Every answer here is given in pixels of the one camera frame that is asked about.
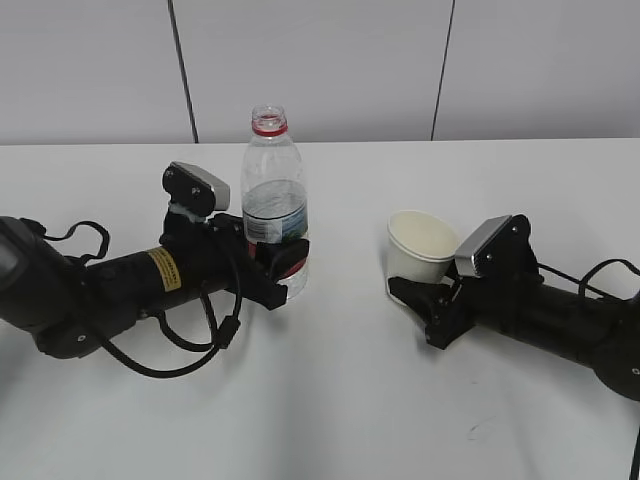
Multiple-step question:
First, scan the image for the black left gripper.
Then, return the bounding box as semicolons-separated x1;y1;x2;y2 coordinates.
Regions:
158;213;310;310

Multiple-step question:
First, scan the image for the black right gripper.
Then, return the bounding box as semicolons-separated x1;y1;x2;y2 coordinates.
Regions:
387;272;540;349

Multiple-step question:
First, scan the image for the white paper cup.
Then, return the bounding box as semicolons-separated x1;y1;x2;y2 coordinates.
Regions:
385;210;460;284

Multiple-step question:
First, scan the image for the clear plastic water bottle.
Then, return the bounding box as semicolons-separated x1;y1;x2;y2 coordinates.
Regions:
241;104;311;301

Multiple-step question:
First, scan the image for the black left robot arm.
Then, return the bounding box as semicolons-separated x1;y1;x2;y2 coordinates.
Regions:
1;213;310;359

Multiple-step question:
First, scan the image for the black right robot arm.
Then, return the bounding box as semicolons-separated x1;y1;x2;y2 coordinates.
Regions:
388;274;639;400

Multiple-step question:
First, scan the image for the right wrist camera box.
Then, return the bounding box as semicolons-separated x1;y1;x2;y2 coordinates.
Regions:
454;214;539;279

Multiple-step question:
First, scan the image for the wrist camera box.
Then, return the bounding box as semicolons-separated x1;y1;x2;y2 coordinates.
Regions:
162;161;231;221
454;214;539;279

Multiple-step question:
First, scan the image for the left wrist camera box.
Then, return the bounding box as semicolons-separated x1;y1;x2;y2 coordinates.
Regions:
162;161;231;221

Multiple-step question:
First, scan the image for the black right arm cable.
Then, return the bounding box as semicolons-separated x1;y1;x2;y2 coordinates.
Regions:
537;258;640;301

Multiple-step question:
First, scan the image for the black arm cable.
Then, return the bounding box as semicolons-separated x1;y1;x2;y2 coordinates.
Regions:
29;219;246;379
537;258;640;301

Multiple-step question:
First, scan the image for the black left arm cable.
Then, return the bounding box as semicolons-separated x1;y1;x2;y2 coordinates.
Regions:
29;219;246;379

